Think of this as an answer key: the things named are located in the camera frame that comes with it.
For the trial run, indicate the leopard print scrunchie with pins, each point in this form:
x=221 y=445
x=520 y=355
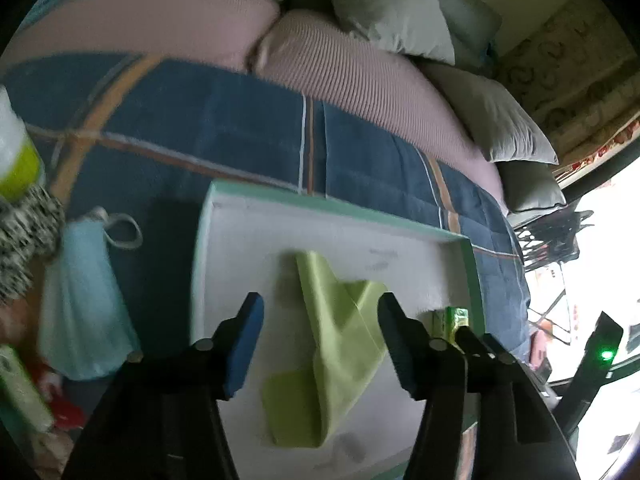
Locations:
x=25 y=240

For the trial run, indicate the green-edged white box tray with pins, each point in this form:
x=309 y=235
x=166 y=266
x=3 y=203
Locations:
x=250 y=240

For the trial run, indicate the red packet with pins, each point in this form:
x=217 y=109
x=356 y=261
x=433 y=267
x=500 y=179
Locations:
x=67 y=412

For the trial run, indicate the light blue towel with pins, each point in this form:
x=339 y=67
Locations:
x=80 y=300

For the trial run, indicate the blue plaid blanket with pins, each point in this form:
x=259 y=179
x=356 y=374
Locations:
x=200 y=125

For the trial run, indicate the pink ribbed pillow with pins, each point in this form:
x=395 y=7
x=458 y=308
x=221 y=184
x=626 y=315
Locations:
x=350 y=70

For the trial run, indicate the light grey pillow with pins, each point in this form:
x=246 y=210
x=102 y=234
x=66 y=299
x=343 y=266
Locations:
x=530 y=185
x=390 y=5
x=495 y=115

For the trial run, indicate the grey-blue pillow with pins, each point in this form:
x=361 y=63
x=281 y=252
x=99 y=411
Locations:
x=470 y=15

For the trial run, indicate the white bottle green label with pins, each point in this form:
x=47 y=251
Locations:
x=15 y=150

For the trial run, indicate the lime green cloth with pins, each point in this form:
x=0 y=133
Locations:
x=330 y=320

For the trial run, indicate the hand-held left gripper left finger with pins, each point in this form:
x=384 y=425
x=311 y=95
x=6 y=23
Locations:
x=245 y=350

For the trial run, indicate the small green carton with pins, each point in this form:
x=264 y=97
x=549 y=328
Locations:
x=450 y=322

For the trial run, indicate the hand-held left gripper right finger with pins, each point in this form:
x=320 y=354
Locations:
x=397 y=355

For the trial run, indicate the large pink quilted pillow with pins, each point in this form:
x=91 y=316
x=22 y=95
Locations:
x=150 y=20

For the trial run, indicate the green white tube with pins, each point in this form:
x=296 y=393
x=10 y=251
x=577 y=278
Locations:
x=20 y=385

